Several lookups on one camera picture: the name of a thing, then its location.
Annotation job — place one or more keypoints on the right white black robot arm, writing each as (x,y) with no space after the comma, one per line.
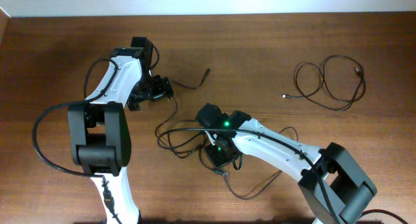
(334,185)

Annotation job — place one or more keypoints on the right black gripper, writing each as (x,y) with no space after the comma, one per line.
(216,160)

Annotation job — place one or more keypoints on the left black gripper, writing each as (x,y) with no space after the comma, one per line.
(164,89)

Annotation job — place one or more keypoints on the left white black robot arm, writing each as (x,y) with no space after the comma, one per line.
(99,136)

